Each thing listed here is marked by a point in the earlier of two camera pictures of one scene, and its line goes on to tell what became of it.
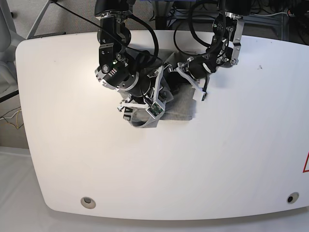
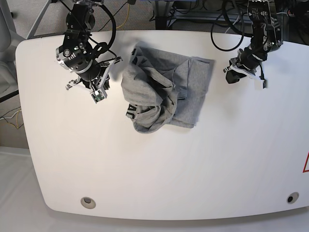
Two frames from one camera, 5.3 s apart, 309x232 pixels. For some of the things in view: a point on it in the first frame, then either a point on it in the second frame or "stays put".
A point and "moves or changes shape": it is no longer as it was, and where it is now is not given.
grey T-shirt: x=180 y=108 moves or changes shape
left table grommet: x=88 y=202 stays put
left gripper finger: x=165 y=94 -> x=106 y=85
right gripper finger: x=174 y=79 -> x=233 y=77
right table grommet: x=292 y=197 stays put
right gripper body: x=200 y=92 -> x=236 y=71
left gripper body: x=156 y=108 -> x=97 y=91
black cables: x=189 y=20 -> x=230 y=9
